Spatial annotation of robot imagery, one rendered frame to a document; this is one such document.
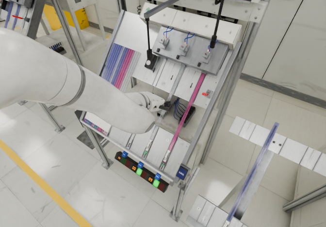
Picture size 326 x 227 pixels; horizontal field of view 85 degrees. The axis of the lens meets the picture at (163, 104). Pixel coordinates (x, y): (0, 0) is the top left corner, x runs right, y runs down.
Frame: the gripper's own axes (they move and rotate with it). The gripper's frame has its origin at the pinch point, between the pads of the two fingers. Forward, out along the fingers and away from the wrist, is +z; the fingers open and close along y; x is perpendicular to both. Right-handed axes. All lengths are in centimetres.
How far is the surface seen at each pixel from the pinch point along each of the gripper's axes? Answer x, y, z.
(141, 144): 28.1, 4.0, 6.1
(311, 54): -69, -72, 171
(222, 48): -29.7, -15.2, 10.1
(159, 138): 20.3, -3.7, 7.5
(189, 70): -16.2, -3.6, 13.8
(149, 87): 9, 37, 56
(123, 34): -22.1, 42.1, 14.8
